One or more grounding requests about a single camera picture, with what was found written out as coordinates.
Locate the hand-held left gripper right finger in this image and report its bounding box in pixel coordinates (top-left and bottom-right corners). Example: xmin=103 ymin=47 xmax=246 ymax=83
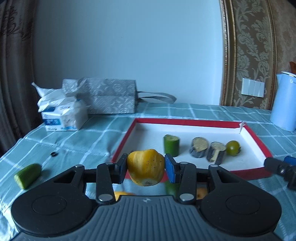
xmin=164 ymin=154 xmax=246 ymax=205

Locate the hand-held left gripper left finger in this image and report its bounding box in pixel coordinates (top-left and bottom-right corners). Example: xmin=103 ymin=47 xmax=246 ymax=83
xmin=50 ymin=153 xmax=129 ymax=205

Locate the yellow bell pepper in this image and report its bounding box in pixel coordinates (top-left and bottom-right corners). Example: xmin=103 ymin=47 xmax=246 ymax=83
xmin=127 ymin=149 xmax=166 ymax=187

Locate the green cucumber piece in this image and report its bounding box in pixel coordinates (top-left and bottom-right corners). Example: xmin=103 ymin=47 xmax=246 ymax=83
xmin=14 ymin=164 xmax=42 ymax=189
xmin=164 ymin=135 xmax=180 ymax=157

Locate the cut eggplant piece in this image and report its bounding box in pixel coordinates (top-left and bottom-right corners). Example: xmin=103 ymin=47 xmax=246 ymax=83
xmin=190 ymin=137 xmax=209 ymax=159
xmin=206 ymin=142 xmax=226 ymax=165

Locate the yellowish green citrus fruit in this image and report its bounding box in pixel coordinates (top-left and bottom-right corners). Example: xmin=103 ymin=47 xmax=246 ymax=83
xmin=225 ymin=140 xmax=241 ymax=156

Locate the red shallow cardboard tray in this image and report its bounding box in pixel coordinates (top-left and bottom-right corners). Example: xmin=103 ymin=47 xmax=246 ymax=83
xmin=111 ymin=118 xmax=274 ymax=183

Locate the green lime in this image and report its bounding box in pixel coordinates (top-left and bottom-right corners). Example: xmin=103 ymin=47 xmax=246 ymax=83
xmin=165 ymin=181 xmax=183 ymax=196

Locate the yellow lemon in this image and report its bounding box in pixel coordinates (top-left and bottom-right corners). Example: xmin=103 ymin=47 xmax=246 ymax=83
xmin=113 ymin=191 xmax=136 ymax=202

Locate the green checked tablecloth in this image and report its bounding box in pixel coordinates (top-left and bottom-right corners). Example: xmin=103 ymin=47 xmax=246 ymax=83
xmin=0 ymin=102 xmax=296 ymax=237

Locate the small brown pear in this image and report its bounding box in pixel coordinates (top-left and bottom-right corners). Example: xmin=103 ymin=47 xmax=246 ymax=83
xmin=196 ymin=187 xmax=208 ymax=200

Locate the light blue electric kettle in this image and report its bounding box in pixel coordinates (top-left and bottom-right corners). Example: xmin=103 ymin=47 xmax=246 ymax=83
xmin=270 ymin=71 xmax=296 ymax=132

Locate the silver patterned gift bag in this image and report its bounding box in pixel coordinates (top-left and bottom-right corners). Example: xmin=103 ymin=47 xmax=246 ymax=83
xmin=62 ymin=78 xmax=177 ymax=114

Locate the white tissue pack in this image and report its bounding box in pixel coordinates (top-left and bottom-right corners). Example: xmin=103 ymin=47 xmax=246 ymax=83
xmin=32 ymin=82 xmax=89 ymax=132

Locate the white wall switch panel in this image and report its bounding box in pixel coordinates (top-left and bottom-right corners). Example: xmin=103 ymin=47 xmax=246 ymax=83
xmin=241 ymin=77 xmax=265 ymax=97

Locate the gold wall moulding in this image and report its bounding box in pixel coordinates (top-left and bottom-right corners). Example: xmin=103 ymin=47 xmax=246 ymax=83
xmin=220 ymin=0 xmax=278 ymax=109

